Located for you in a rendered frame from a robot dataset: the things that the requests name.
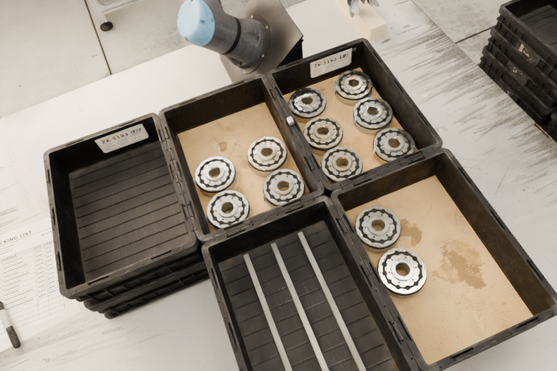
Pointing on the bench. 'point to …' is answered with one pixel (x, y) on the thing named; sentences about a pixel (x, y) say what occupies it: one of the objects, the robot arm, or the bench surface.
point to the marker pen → (9, 327)
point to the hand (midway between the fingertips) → (360, 9)
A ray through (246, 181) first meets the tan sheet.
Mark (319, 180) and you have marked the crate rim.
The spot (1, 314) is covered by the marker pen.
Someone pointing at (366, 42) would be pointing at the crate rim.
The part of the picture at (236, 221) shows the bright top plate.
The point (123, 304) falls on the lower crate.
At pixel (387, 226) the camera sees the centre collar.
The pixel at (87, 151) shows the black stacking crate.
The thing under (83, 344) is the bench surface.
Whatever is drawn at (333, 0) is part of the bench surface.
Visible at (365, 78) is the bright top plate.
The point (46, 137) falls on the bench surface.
